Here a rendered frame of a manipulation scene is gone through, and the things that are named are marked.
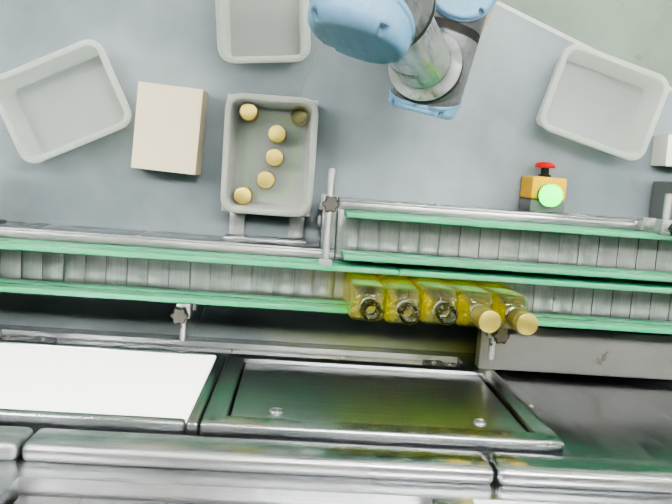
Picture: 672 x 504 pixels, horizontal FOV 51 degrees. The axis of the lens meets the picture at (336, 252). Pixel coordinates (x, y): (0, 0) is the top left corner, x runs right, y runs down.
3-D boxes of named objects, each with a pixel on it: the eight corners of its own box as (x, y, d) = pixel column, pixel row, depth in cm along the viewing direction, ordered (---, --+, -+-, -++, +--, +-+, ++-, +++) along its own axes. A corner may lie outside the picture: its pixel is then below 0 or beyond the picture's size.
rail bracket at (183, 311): (179, 329, 131) (165, 347, 118) (180, 293, 130) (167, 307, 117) (200, 331, 131) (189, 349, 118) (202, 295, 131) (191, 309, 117)
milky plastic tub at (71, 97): (3, 85, 138) (-16, 80, 129) (109, 42, 138) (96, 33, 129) (42, 168, 140) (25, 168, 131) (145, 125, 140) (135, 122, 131)
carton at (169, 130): (140, 167, 140) (130, 167, 132) (147, 86, 138) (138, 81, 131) (200, 174, 140) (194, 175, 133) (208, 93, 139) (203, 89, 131)
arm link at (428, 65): (484, 46, 119) (438, -108, 67) (458, 131, 121) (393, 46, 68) (417, 31, 123) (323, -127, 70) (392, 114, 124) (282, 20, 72)
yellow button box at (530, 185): (517, 209, 144) (528, 211, 137) (521, 173, 144) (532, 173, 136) (550, 212, 145) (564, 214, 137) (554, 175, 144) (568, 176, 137)
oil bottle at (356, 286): (342, 298, 132) (349, 322, 110) (344, 268, 131) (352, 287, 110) (371, 299, 132) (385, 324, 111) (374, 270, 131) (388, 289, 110)
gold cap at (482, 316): (468, 324, 109) (475, 330, 104) (474, 302, 108) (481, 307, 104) (490, 329, 109) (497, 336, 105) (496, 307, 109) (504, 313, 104)
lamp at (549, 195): (535, 205, 137) (541, 206, 134) (538, 182, 136) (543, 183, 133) (558, 207, 137) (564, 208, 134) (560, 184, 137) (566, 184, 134)
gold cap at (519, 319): (530, 307, 109) (540, 313, 105) (528, 330, 109) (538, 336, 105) (508, 306, 109) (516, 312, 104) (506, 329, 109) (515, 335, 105)
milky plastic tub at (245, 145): (224, 209, 141) (219, 211, 132) (230, 96, 139) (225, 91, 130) (310, 215, 142) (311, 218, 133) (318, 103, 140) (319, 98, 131)
